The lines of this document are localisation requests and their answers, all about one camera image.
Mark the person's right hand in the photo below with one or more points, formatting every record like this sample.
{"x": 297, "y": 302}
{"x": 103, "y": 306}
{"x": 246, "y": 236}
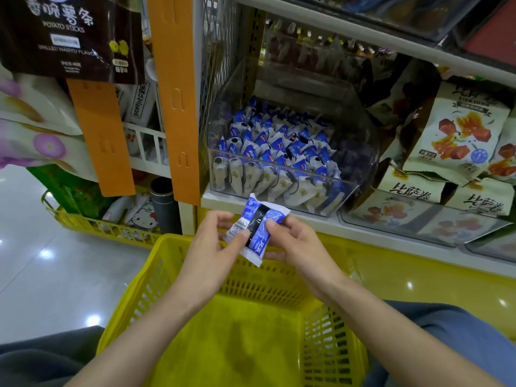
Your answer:
{"x": 302, "y": 254}

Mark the person's left hand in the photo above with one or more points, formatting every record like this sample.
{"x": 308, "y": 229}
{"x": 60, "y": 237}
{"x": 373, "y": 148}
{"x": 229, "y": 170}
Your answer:
{"x": 206, "y": 258}

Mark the blue white snack packet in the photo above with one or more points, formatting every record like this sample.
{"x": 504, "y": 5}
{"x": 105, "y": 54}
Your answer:
{"x": 258, "y": 225}

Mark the yellow plastic shopping basket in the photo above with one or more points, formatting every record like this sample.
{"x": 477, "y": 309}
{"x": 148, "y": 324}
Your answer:
{"x": 234, "y": 342}

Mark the pile of blue snack packets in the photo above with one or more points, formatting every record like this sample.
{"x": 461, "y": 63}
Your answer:
{"x": 278, "y": 149}

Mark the person's right forearm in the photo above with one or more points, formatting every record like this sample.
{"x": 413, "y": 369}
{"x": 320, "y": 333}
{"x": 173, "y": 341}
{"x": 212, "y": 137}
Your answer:
{"x": 411, "y": 346}

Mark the person's left forearm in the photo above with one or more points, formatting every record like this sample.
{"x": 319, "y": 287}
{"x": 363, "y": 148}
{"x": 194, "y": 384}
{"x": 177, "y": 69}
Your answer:
{"x": 133, "y": 350}

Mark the yellow floor basket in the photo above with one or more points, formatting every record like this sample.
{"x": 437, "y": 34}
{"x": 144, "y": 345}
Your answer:
{"x": 93, "y": 228}

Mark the store shelf with yellow base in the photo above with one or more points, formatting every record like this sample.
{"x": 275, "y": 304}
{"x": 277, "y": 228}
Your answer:
{"x": 427, "y": 282}

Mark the green snack bags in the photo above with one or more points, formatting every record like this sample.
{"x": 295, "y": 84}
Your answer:
{"x": 64, "y": 191}

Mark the dark grey cylinder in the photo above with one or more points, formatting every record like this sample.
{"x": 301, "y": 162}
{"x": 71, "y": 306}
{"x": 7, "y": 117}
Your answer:
{"x": 165, "y": 207}

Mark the white cartoon print packet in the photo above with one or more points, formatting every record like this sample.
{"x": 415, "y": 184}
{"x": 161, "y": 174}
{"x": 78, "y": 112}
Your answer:
{"x": 143, "y": 215}

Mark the clear plastic bin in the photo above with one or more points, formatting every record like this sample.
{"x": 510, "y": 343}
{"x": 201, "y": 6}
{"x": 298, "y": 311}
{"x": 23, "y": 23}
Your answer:
{"x": 364, "y": 145}
{"x": 403, "y": 225}

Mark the orange hanging strip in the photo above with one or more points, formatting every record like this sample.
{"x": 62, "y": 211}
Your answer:
{"x": 101, "y": 137}

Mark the white card packet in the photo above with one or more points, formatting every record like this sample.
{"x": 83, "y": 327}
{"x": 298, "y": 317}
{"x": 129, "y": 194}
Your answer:
{"x": 141, "y": 100}

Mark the grey trousers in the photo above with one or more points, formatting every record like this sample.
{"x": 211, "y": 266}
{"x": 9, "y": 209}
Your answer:
{"x": 36, "y": 358}

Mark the row of fruit print bags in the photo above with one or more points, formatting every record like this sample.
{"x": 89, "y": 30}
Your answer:
{"x": 459, "y": 133}

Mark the row of small brown packets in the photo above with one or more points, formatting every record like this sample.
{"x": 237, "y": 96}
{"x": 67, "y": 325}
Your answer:
{"x": 318, "y": 52}

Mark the black potato stick bag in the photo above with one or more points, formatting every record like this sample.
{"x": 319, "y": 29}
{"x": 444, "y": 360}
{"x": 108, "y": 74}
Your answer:
{"x": 64, "y": 40}

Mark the red price sign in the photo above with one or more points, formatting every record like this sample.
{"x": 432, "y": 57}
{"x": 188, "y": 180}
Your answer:
{"x": 496, "y": 32}

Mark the orange shelf post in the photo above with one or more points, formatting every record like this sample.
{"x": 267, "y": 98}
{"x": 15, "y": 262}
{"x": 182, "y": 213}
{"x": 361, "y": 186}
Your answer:
{"x": 175, "y": 100}

